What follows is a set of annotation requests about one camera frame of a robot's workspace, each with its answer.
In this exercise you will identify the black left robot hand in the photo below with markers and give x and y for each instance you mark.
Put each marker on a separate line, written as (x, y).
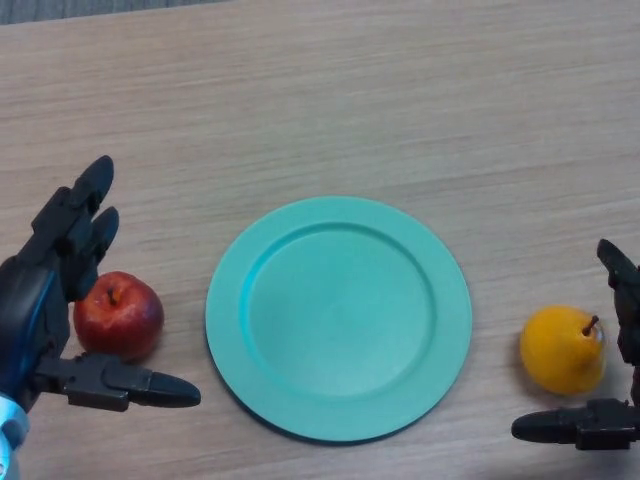
(25, 310)

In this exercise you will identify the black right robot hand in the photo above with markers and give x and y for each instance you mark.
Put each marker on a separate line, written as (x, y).
(605, 425)

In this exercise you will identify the yellow pear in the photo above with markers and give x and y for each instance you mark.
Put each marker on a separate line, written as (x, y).
(560, 350)

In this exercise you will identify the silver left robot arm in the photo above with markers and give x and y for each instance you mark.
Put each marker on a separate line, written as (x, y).
(9, 440)

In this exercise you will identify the green round plate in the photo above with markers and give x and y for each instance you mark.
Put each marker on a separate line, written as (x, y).
(335, 325)

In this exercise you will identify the red apple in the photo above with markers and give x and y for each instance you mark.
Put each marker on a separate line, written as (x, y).
(120, 320)

